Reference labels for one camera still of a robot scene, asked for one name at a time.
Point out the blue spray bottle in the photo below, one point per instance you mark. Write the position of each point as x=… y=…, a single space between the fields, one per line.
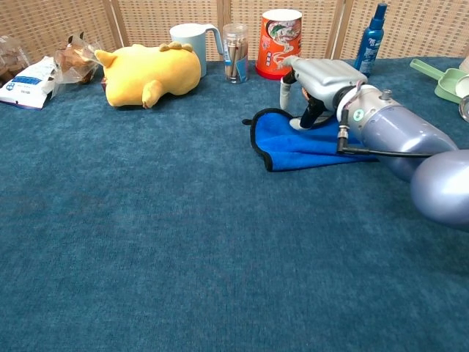
x=370 y=47

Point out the green plastic scoop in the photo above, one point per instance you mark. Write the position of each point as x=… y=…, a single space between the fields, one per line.
x=445 y=86

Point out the clear bag of pastries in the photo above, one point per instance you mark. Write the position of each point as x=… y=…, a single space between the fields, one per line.
x=75 y=62

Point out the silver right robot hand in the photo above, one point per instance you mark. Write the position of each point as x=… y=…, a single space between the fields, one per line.
x=326 y=78

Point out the brown chocolate box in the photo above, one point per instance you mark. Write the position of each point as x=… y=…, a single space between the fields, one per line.
x=103 y=85

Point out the blue tablecloth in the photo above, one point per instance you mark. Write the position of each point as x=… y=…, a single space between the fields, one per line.
x=146 y=220

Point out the woven wicker folding screen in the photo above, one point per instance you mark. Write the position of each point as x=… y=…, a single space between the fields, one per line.
x=165 y=14

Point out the yellow plush toy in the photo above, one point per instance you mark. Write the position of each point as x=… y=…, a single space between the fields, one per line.
x=146 y=73

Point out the red instant noodle cup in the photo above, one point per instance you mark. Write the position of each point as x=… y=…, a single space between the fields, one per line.
x=278 y=40

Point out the beige bowl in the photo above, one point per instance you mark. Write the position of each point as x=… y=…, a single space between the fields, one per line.
x=465 y=65

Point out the grey and blue cloth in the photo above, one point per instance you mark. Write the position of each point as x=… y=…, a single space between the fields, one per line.
x=293 y=150

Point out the white and blue snack packet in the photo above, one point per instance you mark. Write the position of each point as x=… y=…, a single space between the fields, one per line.
x=25 y=84

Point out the silver-blue right robot arm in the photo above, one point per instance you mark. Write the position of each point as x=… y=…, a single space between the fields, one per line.
x=395 y=124

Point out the clear plastic box of muffins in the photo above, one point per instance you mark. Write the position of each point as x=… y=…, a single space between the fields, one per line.
x=11 y=58

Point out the clear jar of biscuit sticks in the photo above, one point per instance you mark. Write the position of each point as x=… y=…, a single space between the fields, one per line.
x=235 y=55

